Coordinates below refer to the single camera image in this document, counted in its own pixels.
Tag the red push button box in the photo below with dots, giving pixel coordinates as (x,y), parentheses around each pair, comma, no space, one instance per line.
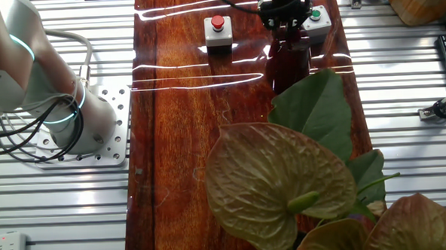
(219,36)

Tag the green push button box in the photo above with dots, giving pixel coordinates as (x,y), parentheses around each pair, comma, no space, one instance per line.
(318,26)

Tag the glossy wood pattern mat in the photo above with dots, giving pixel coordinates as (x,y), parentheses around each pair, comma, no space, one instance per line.
(178,142)

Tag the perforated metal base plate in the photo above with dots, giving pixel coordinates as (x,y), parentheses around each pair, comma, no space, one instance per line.
(116,107)

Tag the anthurium plant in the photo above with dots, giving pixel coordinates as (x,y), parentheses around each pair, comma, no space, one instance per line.
(278,175)

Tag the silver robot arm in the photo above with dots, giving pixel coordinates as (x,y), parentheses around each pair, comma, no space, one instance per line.
(17,73)

